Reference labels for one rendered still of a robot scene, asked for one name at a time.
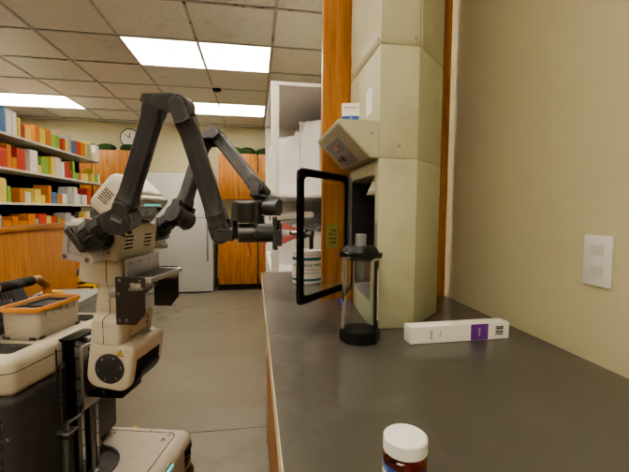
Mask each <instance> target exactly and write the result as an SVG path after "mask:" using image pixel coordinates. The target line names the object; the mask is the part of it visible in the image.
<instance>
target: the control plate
mask: <svg viewBox="0 0 629 472"><path fill-rule="evenodd" d="M338 145H340V147H341V148H340V147H339V146H338ZM335 147H336V148H337V150H336V149H335ZM326 150H327V151H328V152H329V153H330V154H331V155H332V156H333V157H334V158H335V159H336V160H337V162H338V163H339V164H340V165H341V166H342V167H344V166H347V165H349V164H351V163H353V162H355V161H357V159H356V158H355V157H354V156H353V154H352V153H351V152H350V151H349V150H348V149H347V148H346V147H345V146H344V145H343V143H342V142H341V141H340V140H339V139H336V140H335V141H334V142H333V143H332V144H330V145H329V146H328V147H327V148H326ZM347 154H349V155H350V156H348V157H347V158H345V160H346V161H345V162H344V161H343V162H341V161H340V160H339V159H340V158H341V156H342V157H344V156H346V155H347ZM341 159H342V158H341ZM338 160H339V161H340V162H339V161H338ZM342 160H343V159H342Z"/></svg>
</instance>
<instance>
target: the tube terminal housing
mask: <svg viewBox="0 0 629 472"><path fill-rule="evenodd" d="M371 86H373V103H372V114H371V115H369V116H368V117H367V118H366V91H367V90H368V89H369V88H370V87H371ZM442 99H443V69H442V68H441V67H440V66H439V65H438V64H437V63H436V62H435V61H434V60H433V59H432V58H431V57H430V56H429V55H428V54H427V53H426V52H424V51H423V50H422V49H421V48H420V47H415V46H403V45H391V44H381V45H380V46H379V47H378V49H377V50H376V51H375V53H374V54H373V56H372V57H371V58H370V59H369V61H368V62H367V63H366V65H365V66H364V67H363V69H362V70H361V71H360V72H359V74H358V75H357V76H356V77H355V78H354V80H353V81H352V82H351V103H359V119H360V120H374V121H378V122H379V157H377V158H376V159H375V160H372V161H370V162H368V163H365V164H363V165H360V166H358V167H356V168H353V169H351V170H350V177H351V208H352V183H363V184H371V183H372V181H373V178H375V204H374V223H377V249H378V251H382V252H383V256H382V258H380V259H379V289H378V328H379V329H390V328H404V323H412V322H421V321H423V320H424V319H426V318H428V317H430V316H431V315H433V314H434V313H436V293H437V261H438V229H439V198H440V163H441V131H442Z"/></svg>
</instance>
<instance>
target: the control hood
mask: <svg viewBox="0 0 629 472"><path fill-rule="evenodd" d="M336 139H339V140H340V141H341V142H342V143H343V145H344V146H345V147H346V148H347V149H348V150H349V151H350V152H351V153H352V154H353V156H354V157H355V158H356V159H357V161H355V162H353V163H351V164H349V165H347V166H344V167H342V166H341V165H340V164H339V163H338V162H337V160H336V159H335V158H334V157H333V156H332V155H331V154H330V153H329V152H328V151H327V150H326V148H327V147H328V146H329V145H330V144H332V143H333V142H334V141H335V140H336ZM318 144H319V145H320V146H321V147H322V148H323V149H324V150H325V151H326V153H327V154H328V155H329V156H330V157H331V158H332V159H333V160H334V161H335V162H336V163H337V164H338V165H339V167H340V168H341V169H342V170H351V169H353V168H356V167H358V166H360V165H363V164H365V163H368V162H370V161H372V160H375V159H376V158H377V157H379V122H378V121H374V120H353V119H338V120H337V121H336V122H335V123H334V124H333V125H332V127H331V128H330V129H329V130H328V131H327V132H326V133H325V134H324V135H323V136H322V137H321V139H320V140H319V141H318Z"/></svg>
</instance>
